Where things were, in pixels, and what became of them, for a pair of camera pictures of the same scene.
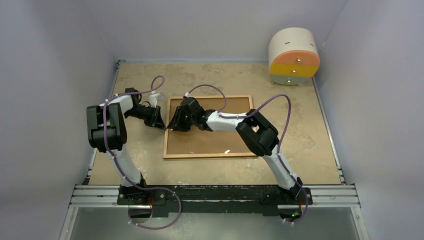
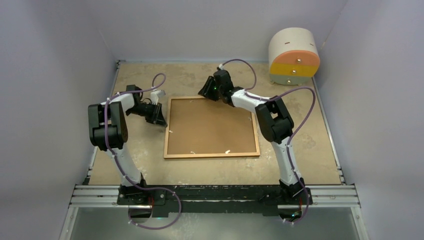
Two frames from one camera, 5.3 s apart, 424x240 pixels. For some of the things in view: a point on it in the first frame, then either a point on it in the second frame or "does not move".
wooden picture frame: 202,143 does not move
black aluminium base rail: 251,199 does not move
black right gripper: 174,125 to 205,92
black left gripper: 155,120 does not move
